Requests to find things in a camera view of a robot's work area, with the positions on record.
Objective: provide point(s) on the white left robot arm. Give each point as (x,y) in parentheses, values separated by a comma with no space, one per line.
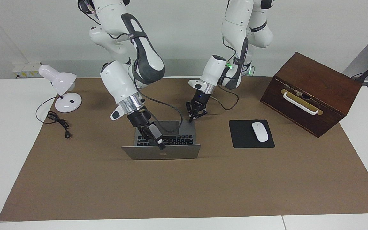
(235,38)

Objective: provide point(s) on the white wall power strip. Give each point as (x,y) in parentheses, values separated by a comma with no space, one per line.
(27,71)

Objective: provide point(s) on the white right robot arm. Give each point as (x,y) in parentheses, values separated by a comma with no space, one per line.
(123,80)

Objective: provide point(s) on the dark wooden box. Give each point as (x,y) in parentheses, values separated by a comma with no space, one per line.
(318,76)

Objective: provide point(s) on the grey aluminium laptop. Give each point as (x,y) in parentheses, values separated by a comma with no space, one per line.
(171,152)

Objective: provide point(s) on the white computer mouse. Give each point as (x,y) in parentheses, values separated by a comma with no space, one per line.
(260,131)

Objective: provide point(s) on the large brown table mat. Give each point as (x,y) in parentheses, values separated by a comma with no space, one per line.
(184,185)

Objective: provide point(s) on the brass plate on box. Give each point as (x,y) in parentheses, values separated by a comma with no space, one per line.
(320,111)

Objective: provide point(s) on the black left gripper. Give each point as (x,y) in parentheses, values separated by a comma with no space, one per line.
(199,101)

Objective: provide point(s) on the black mouse pad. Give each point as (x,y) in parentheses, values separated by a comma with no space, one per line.
(241,137)

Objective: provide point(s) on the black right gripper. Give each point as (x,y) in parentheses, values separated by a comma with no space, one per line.
(140,118)

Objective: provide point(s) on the white desk lamp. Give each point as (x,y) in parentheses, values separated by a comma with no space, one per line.
(61,80)

